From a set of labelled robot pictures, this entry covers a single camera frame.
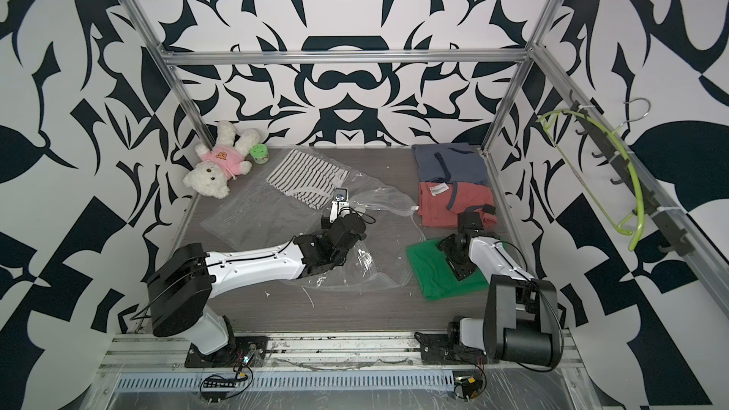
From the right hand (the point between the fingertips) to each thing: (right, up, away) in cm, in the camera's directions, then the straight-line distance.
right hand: (446, 252), depth 91 cm
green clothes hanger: (+28, +40, -7) cm, 50 cm away
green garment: (-5, -6, -6) cm, 10 cm away
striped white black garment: (-47, +23, +18) cm, 55 cm away
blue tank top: (+10, +30, +28) cm, 42 cm away
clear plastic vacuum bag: (-55, +17, +14) cm, 59 cm away
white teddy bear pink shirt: (-78, +27, +11) cm, 83 cm away
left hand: (-31, +16, -8) cm, 36 cm away
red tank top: (+1, +14, +12) cm, 19 cm away
